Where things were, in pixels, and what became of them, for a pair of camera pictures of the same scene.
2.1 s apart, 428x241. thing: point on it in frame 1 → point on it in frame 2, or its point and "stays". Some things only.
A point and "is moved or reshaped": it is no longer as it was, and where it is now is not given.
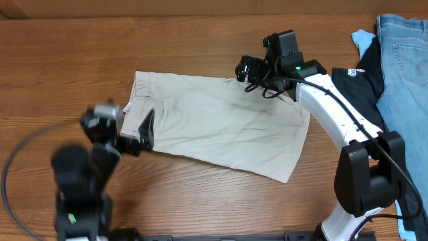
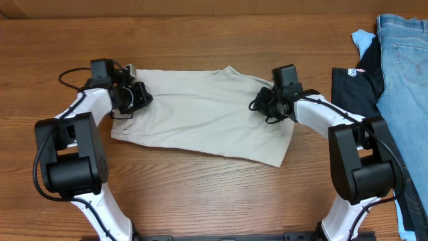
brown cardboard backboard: x=209 y=9 stays
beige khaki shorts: x=218 y=122 is moved or reshaped
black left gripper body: x=128 y=145 → x=133 y=98
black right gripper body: x=261 y=75 → x=269 y=104
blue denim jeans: x=404 y=104 stays
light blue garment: x=362 y=39 stays
